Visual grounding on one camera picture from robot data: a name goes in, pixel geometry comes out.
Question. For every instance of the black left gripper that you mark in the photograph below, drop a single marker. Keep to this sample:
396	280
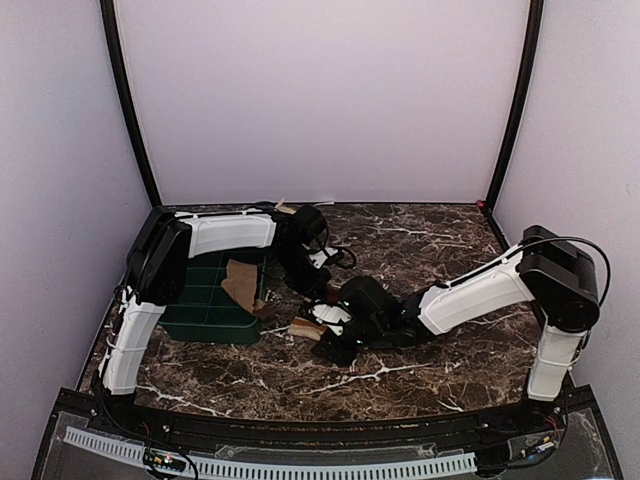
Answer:
310	288

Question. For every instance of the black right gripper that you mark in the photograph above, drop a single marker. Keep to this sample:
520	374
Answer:
337	354

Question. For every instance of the striped cream red sock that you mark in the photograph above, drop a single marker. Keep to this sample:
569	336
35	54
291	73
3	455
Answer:
304	328

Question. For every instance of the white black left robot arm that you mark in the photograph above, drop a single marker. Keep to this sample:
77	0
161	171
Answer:
156	270

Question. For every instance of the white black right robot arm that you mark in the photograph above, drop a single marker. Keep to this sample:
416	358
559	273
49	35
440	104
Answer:
553	271

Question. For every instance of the tan brown sock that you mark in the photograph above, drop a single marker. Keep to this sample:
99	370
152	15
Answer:
241	285

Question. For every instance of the green plastic divided tray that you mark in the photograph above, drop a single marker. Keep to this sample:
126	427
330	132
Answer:
204	312

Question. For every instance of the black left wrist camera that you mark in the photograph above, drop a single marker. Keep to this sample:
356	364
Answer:
312	226

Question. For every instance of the white slotted cable duct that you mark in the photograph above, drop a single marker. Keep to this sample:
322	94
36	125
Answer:
235	462

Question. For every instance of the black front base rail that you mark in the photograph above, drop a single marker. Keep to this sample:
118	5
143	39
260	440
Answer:
483	429

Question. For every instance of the black left corner post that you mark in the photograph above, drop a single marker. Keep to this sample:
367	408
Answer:
123	88

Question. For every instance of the black corner post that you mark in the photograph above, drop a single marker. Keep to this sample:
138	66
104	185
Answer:
516	111
123	88

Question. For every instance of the black right corner post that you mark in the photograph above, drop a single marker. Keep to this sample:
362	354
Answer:
516	111

